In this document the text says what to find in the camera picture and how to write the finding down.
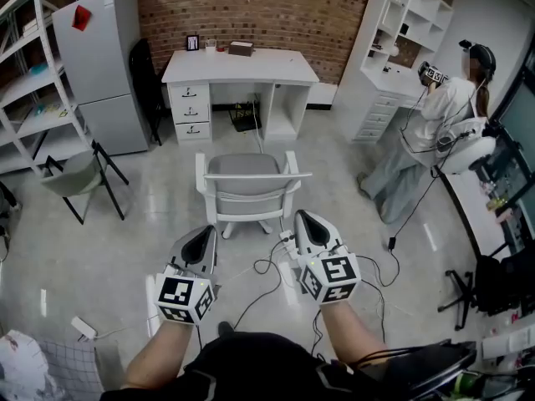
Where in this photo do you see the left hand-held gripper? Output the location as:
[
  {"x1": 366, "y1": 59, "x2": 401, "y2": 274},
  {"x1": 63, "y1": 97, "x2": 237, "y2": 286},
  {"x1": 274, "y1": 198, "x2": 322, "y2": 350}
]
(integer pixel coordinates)
[{"x1": 153, "y1": 225, "x2": 218, "y2": 325}]

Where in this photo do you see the person's left forearm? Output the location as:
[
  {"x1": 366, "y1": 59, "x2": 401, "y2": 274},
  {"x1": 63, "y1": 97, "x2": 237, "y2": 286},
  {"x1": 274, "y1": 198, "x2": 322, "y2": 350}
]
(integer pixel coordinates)
[{"x1": 120, "y1": 319, "x2": 197, "y2": 390}]

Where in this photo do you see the white chair with gray seat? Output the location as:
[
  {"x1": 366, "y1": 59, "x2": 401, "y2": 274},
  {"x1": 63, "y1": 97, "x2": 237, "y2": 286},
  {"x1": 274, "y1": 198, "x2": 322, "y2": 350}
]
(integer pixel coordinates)
[{"x1": 195, "y1": 150, "x2": 313, "y2": 241}]

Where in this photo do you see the white drawer with black handle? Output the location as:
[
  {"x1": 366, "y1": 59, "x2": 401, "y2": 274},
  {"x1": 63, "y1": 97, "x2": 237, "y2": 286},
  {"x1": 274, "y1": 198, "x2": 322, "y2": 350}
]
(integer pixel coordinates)
[
  {"x1": 169, "y1": 84, "x2": 210, "y2": 108},
  {"x1": 171, "y1": 104, "x2": 210, "y2": 124},
  {"x1": 175, "y1": 122, "x2": 211, "y2": 141}
]

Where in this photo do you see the white desk with drawers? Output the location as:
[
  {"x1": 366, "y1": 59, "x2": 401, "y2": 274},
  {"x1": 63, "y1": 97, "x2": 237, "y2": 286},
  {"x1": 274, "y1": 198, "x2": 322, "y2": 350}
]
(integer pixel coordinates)
[{"x1": 160, "y1": 48, "x2": 321, "y2": 145}]

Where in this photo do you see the glass tank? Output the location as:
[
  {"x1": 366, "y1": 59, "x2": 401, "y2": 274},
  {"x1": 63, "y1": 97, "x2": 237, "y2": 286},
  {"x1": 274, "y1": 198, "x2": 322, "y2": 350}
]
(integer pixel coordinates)
[{"x1": 487, "y1": 69, "x2": 535, "y2": 258}]

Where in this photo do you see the white cable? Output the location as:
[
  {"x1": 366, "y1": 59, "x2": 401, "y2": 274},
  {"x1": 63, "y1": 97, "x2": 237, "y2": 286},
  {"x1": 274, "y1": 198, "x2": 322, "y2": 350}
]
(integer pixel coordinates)
[{"x1": 253, "y1": 93, "x2": 265, "y2": 155}]

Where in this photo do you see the white hutch cabinet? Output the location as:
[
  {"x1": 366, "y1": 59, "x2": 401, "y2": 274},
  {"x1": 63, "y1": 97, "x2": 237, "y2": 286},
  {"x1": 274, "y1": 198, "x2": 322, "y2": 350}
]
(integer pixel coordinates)
[{"x1": 332, "y1": 0, "x2": 455, "y2": 144}]

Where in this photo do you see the checked cloth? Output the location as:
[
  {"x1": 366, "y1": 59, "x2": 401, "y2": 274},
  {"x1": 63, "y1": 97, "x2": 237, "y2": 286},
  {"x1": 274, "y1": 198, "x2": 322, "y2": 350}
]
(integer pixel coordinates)
[{"x1": 37, "y1": 338, "x2": 105, "y2": 401}]

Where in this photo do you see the white patterned sheet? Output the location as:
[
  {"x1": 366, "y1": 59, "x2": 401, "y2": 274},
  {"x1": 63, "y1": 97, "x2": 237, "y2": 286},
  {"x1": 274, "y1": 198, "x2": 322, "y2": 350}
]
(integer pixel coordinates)
[{"x1": 0, "y1": 330, "x2": 55, "y2": 401}]

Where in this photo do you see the black router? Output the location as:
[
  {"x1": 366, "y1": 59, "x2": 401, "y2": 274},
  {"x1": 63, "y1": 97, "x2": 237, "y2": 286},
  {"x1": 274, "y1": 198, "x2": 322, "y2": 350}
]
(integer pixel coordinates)
[{"x1": 228, "y1": 100, "x2": 263, "y2": 133}]

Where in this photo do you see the white shelving rack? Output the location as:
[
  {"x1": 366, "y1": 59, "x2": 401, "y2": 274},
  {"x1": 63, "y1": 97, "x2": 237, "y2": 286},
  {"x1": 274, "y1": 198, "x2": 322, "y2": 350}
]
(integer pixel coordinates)
[{"x1": 0, "y1": 0, "x2": 91, "y2": 175}]

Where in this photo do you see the black folding chair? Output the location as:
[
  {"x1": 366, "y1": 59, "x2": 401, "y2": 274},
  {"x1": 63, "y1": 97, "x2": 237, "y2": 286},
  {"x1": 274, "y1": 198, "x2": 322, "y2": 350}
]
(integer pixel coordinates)
[{"x1": 128, "y1": 38, "x2": 165, "y2": 146}]

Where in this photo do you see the brown tissue box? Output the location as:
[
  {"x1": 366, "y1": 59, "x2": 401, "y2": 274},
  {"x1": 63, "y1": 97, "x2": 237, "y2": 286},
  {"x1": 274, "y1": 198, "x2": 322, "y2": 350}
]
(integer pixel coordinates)
[{"x1": 227, "y1": 40, "x2": 255, "y2": 58}]

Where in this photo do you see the black stand with bag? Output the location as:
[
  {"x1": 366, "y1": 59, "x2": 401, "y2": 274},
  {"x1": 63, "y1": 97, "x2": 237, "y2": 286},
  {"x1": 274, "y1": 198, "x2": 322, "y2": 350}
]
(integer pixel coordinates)
[{"x1": 437, "y1": 255, "x2": 535, "y2": 332}]

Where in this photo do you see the white table with black edge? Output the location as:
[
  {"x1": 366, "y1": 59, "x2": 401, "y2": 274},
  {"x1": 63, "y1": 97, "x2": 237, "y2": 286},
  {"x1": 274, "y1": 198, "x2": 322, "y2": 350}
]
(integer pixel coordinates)
[{"x1": 438, "y1": 160, "x2": 535, "y2": 262}]

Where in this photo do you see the person's right forearm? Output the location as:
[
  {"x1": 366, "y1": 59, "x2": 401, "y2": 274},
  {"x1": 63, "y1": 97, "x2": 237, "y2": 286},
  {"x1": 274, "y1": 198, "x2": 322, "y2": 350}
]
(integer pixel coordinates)
[{"x1": 319, "y1": 301, "x2": 390, "y2": 367}]

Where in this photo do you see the gray refrigerator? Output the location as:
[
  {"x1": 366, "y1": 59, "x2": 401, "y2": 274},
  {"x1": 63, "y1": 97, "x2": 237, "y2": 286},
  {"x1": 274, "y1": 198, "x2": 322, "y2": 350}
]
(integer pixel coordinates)
[{"x1": 51, "y1": 0, "x2": 150, "y2": 157}]

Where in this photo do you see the person's black clothing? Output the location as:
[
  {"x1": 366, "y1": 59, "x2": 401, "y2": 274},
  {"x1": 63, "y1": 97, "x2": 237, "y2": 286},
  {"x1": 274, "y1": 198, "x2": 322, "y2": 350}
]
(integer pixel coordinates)
[{"x1": 99, "y1": 332, "x2": 402, "y2": 401}]

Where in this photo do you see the black flat pack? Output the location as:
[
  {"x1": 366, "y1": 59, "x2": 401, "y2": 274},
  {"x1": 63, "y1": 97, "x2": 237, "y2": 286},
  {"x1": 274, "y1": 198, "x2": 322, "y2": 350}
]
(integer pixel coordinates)
[{"x1": 354, "y1": 338, "x2": 477, "y2": 401}]

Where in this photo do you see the gray chair with black legs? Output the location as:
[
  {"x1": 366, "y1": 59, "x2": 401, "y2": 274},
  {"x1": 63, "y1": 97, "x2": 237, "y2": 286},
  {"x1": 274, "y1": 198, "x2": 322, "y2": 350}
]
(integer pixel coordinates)
[{"x1": 40, "y1": 140, "x2": 130, "y2": 226}]

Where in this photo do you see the red paper sheet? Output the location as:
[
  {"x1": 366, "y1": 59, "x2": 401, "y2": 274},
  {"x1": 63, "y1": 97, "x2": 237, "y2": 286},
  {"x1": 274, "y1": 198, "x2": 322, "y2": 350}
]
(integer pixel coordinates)
[{"x1": 71, "y1": 5, "x2": 92, "y2": 32}]

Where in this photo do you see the black tripod device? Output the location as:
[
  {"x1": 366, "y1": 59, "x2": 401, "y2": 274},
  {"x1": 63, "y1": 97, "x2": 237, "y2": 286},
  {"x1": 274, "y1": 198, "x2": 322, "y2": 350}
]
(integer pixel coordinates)
[{"x1": 0, "y1": 180, "x2": 22, "y2": 262}]

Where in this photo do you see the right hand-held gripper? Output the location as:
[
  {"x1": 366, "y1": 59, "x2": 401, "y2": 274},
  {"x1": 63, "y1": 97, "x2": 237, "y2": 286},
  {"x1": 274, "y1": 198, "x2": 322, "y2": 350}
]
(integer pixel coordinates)
[{"x1": 294, "y1": 210, "x2": 361, "y2": 305}]

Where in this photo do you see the small white power strip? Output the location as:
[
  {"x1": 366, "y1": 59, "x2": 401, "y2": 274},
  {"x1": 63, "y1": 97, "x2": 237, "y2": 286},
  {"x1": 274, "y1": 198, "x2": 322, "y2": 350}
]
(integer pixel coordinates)
[{"x1": 70, "y1": 316, "x2": 98, "y2": 342}]

